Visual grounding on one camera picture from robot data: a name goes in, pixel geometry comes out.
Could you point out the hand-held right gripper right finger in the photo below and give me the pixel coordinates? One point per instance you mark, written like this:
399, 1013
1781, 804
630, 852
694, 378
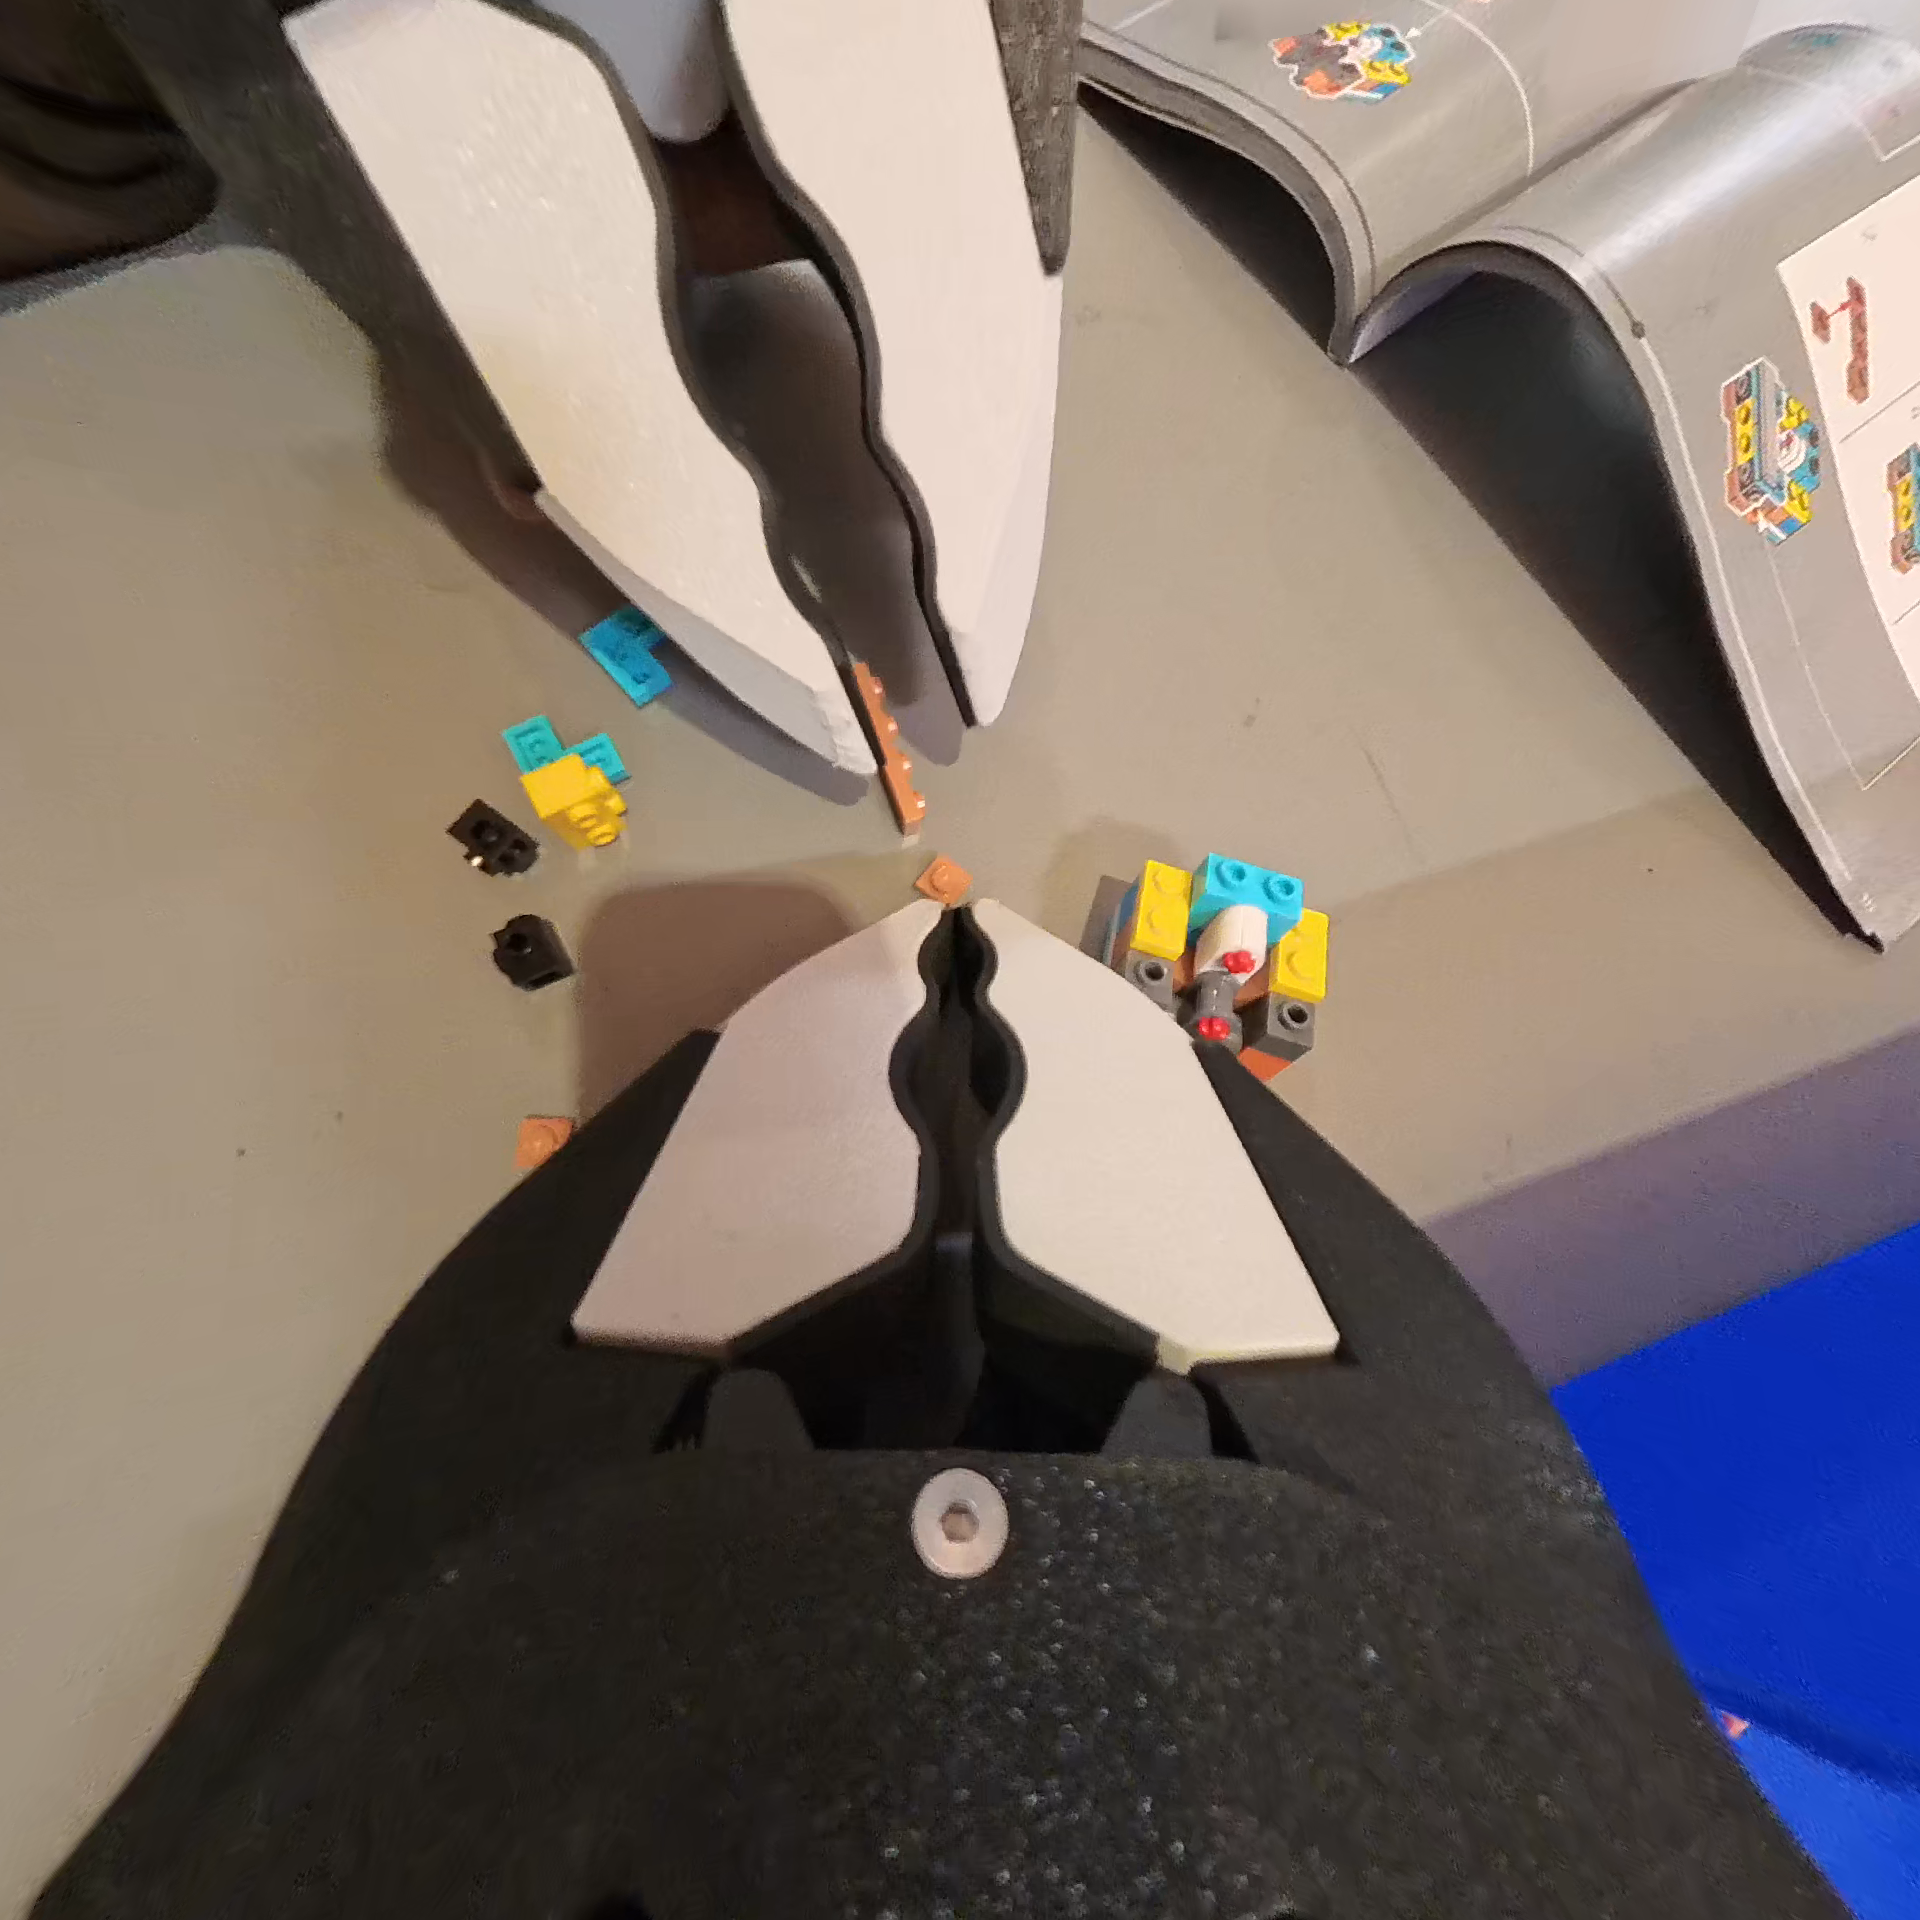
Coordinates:
1155, 1185

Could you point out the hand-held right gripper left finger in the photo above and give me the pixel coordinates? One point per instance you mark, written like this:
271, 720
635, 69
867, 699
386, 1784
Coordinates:
765, 1185

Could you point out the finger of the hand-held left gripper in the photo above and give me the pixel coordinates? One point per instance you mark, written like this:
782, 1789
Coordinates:
557, 300
945, 300

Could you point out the multicoloured toy brick assembly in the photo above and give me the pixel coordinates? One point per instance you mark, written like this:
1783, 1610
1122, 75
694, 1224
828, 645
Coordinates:
1214, 961

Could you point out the small orange square plate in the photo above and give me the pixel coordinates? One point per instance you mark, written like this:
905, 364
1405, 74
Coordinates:
541, 1142
945, 881

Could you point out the long orange toy plate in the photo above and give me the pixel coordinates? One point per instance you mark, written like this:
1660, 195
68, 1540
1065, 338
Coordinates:
892, 749

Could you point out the blue plastic bin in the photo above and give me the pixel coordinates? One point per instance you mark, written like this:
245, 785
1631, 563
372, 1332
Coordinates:
1770, 1576

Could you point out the grey desk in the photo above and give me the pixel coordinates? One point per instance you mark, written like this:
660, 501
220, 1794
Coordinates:
225, 600

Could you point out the black toy brick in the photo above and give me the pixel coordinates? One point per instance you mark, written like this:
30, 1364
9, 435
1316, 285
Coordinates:
492, 836
533, 954

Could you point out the teal L-shaped plate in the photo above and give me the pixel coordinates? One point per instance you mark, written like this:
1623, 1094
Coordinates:
533, 738
628, 657

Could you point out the yellow toy brick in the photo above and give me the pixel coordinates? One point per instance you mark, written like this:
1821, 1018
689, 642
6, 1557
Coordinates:
579, 803

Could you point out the grey instruction booklet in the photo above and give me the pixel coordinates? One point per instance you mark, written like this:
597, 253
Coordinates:
1500, 149

